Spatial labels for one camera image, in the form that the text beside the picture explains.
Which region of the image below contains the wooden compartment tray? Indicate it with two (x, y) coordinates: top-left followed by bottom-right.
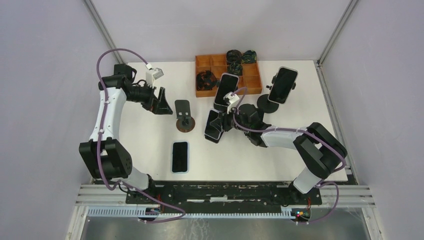
(194, 53), (263, 98)

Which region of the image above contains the black folding phone stand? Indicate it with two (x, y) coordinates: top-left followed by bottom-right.
(205, 136), (220, 144)

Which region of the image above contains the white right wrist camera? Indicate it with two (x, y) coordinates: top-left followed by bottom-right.
(223, 92), (240, 114)

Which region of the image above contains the white-case smartphone on stand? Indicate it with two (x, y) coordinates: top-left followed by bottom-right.
(213, 73), (239, 106)

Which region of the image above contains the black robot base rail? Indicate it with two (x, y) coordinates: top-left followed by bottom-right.
(125, 180), (323, 215)

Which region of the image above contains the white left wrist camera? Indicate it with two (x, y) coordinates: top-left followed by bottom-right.
(145, 63), (164, 88)

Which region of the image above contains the wooden-base grey phone stand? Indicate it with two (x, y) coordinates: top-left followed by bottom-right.
(174, 99), (196, 133)

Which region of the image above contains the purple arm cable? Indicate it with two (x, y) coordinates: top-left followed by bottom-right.
(96, 48), (187, 224)
(231, 86), (347, 225)

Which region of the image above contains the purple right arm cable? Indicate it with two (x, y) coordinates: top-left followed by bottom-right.
(231, 86), (347, 225)

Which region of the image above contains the purple-case smartphone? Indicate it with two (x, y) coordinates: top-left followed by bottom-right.
(204, 109), (220, 137)

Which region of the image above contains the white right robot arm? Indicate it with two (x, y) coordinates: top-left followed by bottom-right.
(204, 103), (348, 204)

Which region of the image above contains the black round-base phone stand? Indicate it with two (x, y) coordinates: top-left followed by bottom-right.
(213, 101), (230, 113)

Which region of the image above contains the dark rolled tie back right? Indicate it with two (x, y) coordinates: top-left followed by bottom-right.
(241, 50), (257, 64)

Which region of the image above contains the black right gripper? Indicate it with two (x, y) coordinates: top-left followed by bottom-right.
(210, 104), (250, 134)

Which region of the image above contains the white cable duct strip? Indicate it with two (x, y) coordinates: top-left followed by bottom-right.
(87, 206), (300, 220)

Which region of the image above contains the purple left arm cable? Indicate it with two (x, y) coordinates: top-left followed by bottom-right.
(96, 48), (187, 224)

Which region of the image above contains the dark rolled tie middle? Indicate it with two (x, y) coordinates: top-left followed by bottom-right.
(227, 62), (243, 76)

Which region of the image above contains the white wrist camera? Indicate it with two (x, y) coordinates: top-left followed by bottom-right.
(145, 63), (164, 88)
(223, 92), (240, 114)

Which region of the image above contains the dark rolled tie back left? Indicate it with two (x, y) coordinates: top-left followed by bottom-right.
(225, 49), (243, 65)

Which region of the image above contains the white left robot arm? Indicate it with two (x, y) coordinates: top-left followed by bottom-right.
(78, 64), (173, 204)

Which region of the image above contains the white-case smartphone right stand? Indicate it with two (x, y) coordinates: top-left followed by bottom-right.
(275, 66), (299, 104)

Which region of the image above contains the blue-case smartphone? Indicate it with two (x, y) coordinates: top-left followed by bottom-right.
(171, 141), (189, 174)

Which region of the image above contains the black right pole phone stand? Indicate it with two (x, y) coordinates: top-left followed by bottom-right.
(256, 75), (280, 114)

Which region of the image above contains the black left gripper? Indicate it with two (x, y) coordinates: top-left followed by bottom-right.
(126, 80), (173, 115)

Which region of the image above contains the dark rolled tie in tray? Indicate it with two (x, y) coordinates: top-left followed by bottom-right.
(195, 70), (218, 91)

